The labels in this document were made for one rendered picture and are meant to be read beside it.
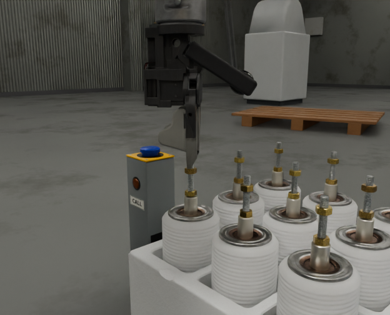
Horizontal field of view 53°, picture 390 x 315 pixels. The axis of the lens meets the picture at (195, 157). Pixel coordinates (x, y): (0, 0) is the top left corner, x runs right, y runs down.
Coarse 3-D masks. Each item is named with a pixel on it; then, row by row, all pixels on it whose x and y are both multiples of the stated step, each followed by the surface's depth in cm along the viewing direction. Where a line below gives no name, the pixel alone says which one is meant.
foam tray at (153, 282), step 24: (144, 264) 63; (168, 264) 62; (144, 288) 64; (168, 288) 59; (192, 288) 55; (144, 312) 65; (168, 312) 60; (192, 312) 55; (216, 312) 51; (240, 312) 50; (264, 312) 50; (360, 312) 50; (384, 312) 50
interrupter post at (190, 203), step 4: (184, 196) 63; (196, 196) 63; (184, 200) 63; (188, 200) 63; (192, 200) 63; (196, 200) 63; (184, 204) 63; (188, 204) 63; (192, 204) 63; (196, 204) 63; (184, 208) 64; (188, 208) 63; (192, 208) 63; (196, 208) 63; (184, 212) 64; (188, 212) 63; (192, 212) 63; (196, 212) 64
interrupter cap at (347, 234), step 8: (336, 232) 56; (344, 232) 56; (352, 232) 56; (376, 232) 56; (384, 232) 56; (344, 240) 53; (352, 240) 53; (376, 240) 54; (384, 240) 53; (360, 248) 52; (368, 248) 51; (376, 248) 51; (384, 248) 51
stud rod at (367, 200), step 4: (368, 176) 53; (372, 176) 52; (368, 180) 53; (372, 180) 52; (368, 184) 53; (372, 184) 53; (368, 192) 53; (364, 196) 53; (368, 196) 53; (364, 200) 54; (368, 200) 53; (364, 204) 54; (368, 204) 53; (364, 208) 54; (368, 208) 53
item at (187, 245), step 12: (168, 216) 63; (216, 216) 63; (168, 228) 61; (180, 228) 60; (192, 228) 60; (204, 228) 60; (216, 228) 63; (168, 240) 62; (180, 240) 60; (192, 240) 60; (204, 240) 61; (168, 252) 62; (180, 252) 61; (192, 252) 61; (204, 252) 61; (180, 264) 62; (192, 264) 61; (204, 264) 62
